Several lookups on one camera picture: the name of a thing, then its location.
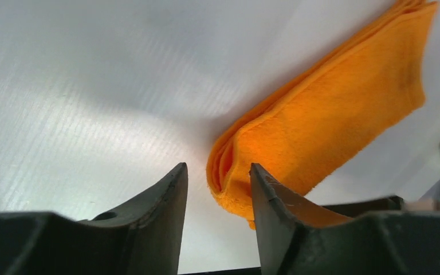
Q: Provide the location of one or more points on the orange towel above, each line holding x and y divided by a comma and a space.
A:
322, 118

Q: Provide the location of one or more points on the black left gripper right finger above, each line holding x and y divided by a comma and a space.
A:
378, 242

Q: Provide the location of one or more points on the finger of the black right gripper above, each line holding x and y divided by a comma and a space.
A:
356, 209

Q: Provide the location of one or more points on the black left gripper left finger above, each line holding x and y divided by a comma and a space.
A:
140, 236

